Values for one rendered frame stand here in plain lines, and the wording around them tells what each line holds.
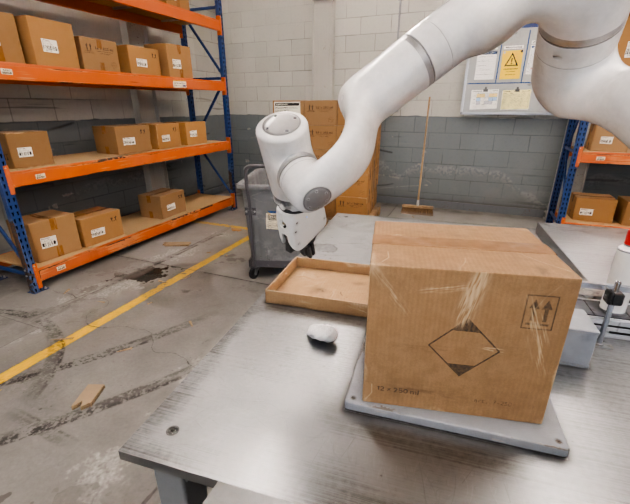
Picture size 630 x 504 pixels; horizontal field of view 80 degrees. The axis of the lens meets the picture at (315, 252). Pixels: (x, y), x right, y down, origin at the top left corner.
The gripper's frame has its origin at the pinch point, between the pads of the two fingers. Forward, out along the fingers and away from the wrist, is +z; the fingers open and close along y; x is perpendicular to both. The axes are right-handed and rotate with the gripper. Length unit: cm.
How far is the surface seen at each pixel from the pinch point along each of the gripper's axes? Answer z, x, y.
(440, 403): 4.4, -38.6, -11.0
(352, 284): 33.5, -0.5, 14.7
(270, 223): 147, 128, 81
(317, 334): 14.7, -9.3, -10.3
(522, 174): 280, 17, 394
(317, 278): 34.5, 10.3, 10.7
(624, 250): 10, -55, 45
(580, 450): 7, -59, -3
